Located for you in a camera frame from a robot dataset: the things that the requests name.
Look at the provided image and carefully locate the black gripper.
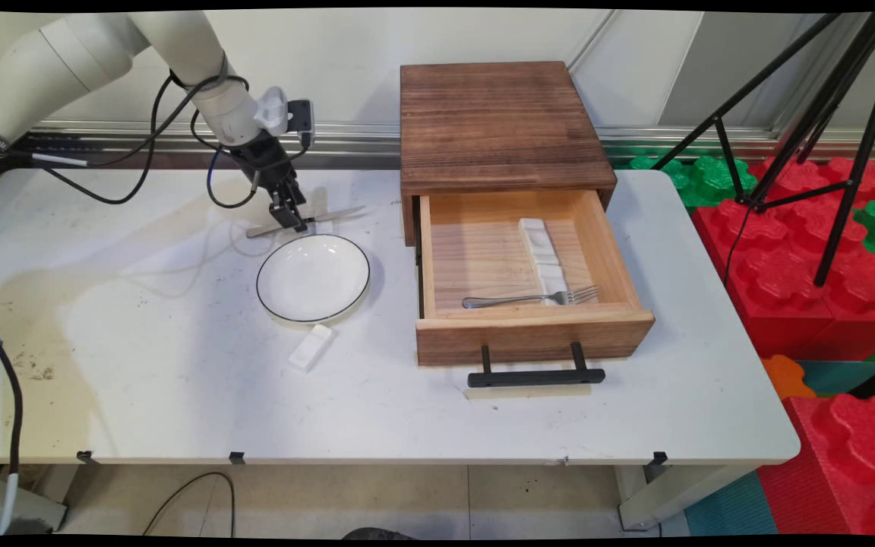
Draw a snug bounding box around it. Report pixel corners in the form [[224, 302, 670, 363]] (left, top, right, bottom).
[[228, 132, 311, 233]]

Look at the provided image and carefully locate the silver table knife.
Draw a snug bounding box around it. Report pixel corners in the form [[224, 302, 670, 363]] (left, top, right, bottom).
[[245, 204, 367, 239]]

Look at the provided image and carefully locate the silver fork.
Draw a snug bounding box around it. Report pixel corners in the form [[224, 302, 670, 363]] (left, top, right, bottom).
[[461, 285, 601, 310]]

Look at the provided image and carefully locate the white plate with black rim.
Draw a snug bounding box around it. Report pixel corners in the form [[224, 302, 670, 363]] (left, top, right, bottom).
[[255, 233, 371, 325]]

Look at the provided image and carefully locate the dark wooden cabinet box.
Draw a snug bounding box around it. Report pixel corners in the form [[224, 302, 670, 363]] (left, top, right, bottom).
[[400, 61, 618, 248]]

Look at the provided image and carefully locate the long white cutlery rest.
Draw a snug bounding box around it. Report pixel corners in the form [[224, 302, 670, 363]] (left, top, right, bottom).
[[517, 218, 571, 306]]

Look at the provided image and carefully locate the light wooden drawer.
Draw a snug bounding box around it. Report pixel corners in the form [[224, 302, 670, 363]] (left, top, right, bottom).
[[413, 188, 655, 368]]

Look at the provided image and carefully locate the white table leg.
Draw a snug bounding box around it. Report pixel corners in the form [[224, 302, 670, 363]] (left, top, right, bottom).
[[614, 463, 744, 532]]

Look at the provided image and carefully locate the large red foam block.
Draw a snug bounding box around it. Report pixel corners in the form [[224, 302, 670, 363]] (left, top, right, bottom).
[[692, 156, 875, 362]]

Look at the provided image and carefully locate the orange foam piece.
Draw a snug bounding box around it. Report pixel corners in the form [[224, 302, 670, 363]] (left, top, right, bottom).
[[760, 355, 819, 402]]

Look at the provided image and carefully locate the teal foam mat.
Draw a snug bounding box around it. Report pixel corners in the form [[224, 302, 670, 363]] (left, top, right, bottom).
[[683, 470, 780, 537]]

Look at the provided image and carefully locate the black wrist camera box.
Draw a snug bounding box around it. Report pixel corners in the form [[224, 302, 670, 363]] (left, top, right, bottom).
[[286, 99, 316, 150]]

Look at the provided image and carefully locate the aluminium wall rail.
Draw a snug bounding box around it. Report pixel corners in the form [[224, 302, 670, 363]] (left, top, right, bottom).
[[12, 120, 875, 172]]

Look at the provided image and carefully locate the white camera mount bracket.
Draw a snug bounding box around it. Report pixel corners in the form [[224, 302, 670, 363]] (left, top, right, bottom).
[[254, 86, 291, 138]]

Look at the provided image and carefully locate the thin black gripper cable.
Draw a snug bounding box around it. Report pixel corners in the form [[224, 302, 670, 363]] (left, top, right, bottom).
[[0, 72, 311, 210]]

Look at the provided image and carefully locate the black floor cable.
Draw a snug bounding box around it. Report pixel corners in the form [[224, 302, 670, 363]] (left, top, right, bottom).
[[141, 472, 236, 537]]

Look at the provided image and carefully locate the black drawer handle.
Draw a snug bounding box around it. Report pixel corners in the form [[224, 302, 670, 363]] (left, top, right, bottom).
[[467, 342, 606, 389]]

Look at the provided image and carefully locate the grey robot base mount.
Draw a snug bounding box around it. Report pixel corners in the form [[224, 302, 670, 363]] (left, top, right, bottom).
[[0, 467, 68, 534]]

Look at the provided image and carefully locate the black camera tripod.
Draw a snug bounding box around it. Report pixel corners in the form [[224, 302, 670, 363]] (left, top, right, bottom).
[[650, 11, 875, 288]]

